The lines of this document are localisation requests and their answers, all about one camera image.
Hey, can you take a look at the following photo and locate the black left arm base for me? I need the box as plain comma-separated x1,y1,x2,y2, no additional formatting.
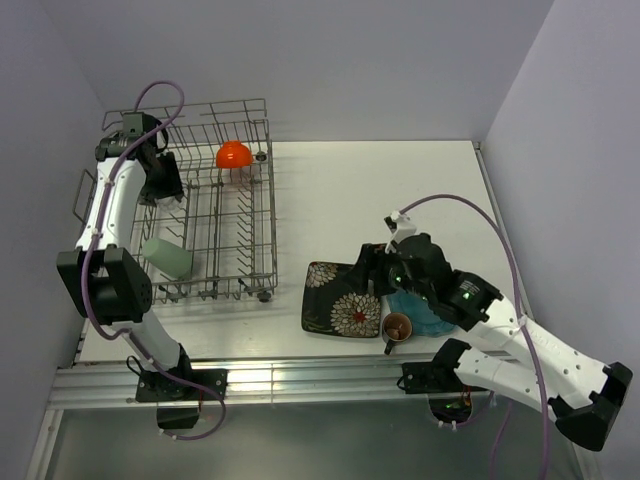
135,369,228,431

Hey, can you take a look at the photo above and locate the teal round plate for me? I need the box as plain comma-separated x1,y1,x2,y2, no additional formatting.
386,291,455,338

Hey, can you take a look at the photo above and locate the black square floral plate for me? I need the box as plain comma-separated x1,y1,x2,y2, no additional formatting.
301,261,381,339

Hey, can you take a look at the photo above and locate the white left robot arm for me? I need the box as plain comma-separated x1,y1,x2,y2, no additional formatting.
56,111,195,399

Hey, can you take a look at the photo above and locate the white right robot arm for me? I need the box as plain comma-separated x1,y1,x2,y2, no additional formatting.
345,233,633,452

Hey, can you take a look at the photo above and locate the aluminium table front rail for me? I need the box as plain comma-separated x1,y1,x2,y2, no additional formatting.
46,354,433,410

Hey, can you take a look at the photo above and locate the light green cup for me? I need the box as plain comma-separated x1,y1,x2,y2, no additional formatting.
142,237,193,279

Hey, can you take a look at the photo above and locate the grey wire dish rack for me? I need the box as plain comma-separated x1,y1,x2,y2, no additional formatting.
69,97,280,306

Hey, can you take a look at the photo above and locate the orange bowl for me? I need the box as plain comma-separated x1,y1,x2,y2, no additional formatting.
215,140,253,169

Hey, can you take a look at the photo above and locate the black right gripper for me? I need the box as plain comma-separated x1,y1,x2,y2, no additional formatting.
341,242,432,301

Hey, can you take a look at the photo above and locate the purple under-table cable loop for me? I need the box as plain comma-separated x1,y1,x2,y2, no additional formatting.
156,389,227,441

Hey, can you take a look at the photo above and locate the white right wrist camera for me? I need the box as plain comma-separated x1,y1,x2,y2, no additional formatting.
384,210,417,254

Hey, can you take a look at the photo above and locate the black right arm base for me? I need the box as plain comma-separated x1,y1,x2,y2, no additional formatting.
396,339,471,395

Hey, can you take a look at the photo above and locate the brown mug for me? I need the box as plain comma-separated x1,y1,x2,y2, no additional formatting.
381,313,413,355

